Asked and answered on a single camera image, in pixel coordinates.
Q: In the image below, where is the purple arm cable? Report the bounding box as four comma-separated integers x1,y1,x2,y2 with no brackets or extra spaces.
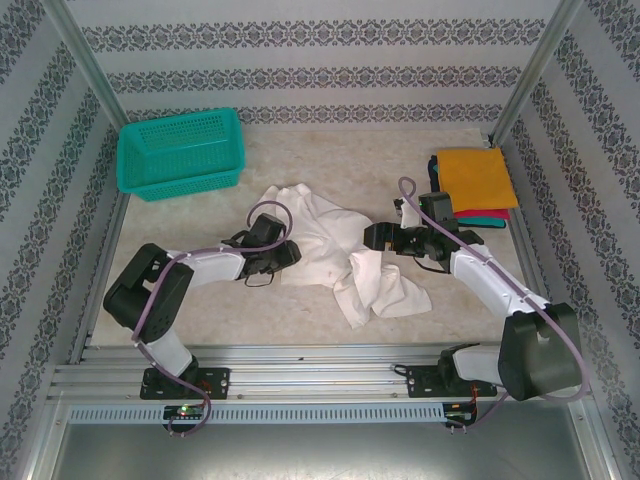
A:
397,175,586,434
133,199,296,439

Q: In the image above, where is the slotted grey cable duct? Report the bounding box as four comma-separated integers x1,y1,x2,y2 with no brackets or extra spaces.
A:
67,403,446,424

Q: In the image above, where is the orange folded t-shirt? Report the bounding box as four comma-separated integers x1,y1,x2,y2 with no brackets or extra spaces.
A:
436,146,519,211

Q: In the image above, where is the teal plastic basket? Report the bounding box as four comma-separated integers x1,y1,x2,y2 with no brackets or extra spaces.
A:
117,107,247,203

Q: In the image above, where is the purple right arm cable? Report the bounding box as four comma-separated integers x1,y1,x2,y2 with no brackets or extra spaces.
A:
397,175,586,434

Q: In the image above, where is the white t-shirt with flower print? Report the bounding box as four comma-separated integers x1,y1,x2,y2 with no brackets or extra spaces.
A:
248,182,434,331

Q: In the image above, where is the aluminium frame post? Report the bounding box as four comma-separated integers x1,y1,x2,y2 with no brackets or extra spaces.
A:
487,0,596,146
37,0,126,141

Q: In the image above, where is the red folded t-shirt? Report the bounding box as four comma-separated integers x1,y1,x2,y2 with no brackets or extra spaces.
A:
452,206,511,221

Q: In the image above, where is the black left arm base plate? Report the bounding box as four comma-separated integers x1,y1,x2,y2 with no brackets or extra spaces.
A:
141,367,232,401

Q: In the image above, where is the aluminium mounting rail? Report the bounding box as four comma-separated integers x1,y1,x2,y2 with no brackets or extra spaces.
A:
54,344,586,401

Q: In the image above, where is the grey metal panel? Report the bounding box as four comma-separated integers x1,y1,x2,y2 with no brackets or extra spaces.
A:
49,422,614,480

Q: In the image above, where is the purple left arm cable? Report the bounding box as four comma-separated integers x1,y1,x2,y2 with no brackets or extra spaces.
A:
133,199,296,439

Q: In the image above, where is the teal folded t-shirt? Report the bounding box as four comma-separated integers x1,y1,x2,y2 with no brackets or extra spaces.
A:
432,162,509,230

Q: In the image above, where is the aluminium side rail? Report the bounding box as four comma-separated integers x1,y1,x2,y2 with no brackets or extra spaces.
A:
507,212,566,361
68,197,129,366

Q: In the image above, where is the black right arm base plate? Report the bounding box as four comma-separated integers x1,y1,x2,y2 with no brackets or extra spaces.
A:
404,362,496,399

